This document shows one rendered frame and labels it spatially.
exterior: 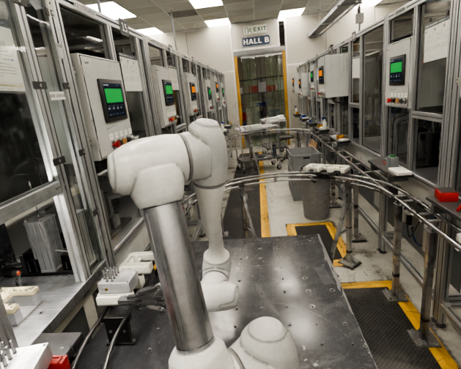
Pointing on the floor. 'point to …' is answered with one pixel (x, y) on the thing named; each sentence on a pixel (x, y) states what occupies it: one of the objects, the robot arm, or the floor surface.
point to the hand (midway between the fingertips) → (127, 299)
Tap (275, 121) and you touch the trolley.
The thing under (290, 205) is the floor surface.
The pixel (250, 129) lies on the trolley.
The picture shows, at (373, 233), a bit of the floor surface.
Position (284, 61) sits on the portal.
